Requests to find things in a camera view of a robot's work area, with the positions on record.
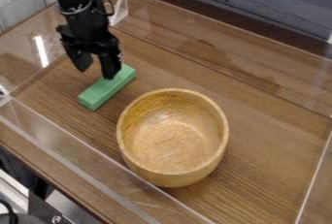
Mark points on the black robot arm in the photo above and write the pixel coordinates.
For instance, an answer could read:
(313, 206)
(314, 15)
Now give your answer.
(86, 36)

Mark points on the green rectangular block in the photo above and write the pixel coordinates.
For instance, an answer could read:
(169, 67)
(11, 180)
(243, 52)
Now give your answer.
(103, 89)

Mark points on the clear acrylic corner bracket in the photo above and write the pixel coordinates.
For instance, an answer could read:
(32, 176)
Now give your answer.
(119, 10)

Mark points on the brown wooden bowl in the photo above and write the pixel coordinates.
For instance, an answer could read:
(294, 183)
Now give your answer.
(173, 136)

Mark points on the clear acrylic tray walls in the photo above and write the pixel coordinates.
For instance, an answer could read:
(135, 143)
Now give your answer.
(273, 89)

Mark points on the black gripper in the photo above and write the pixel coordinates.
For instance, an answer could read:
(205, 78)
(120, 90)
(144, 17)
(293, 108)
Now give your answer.
(86, 37)

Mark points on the black metal table mount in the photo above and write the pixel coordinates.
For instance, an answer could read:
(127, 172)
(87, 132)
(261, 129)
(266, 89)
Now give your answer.
(43, 211)

